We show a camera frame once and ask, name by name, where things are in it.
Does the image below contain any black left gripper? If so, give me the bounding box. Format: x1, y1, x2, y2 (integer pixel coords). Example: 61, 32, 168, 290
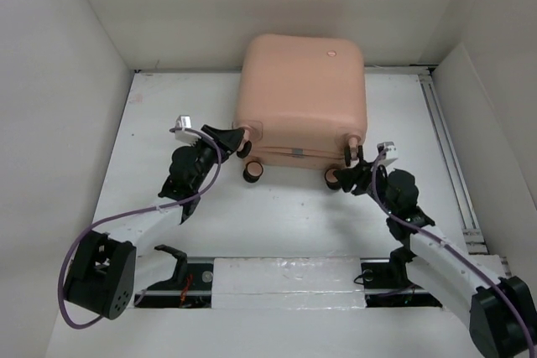
190, 127, 243, 191

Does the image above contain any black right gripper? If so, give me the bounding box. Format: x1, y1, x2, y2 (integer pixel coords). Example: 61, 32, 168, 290
331, 158, 397, 215

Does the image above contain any pink hard-shell suitcase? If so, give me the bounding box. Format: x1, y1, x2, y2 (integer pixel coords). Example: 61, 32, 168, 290
233, 34, 368, 190

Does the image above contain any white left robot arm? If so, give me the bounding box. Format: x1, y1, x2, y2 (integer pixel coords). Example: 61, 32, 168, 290
56, 125, 250, 329

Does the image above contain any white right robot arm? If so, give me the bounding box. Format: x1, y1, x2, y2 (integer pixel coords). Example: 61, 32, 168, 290
333, 163, 536, 357

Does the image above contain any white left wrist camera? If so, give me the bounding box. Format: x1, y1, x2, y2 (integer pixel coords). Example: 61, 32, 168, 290
169, 115, 200, 145

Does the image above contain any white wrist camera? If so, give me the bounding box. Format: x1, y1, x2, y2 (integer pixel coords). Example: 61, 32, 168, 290
377, 142, 399, 167
169, 115, 200, 145

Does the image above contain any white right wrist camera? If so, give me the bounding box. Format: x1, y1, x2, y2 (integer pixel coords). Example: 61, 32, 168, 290
377, 142, 399, 167

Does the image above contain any aluminium side rail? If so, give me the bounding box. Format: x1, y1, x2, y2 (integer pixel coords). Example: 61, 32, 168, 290
419, 67, 489, 255

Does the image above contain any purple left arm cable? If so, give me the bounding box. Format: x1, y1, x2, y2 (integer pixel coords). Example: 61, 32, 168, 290
57, 125, 223, 329

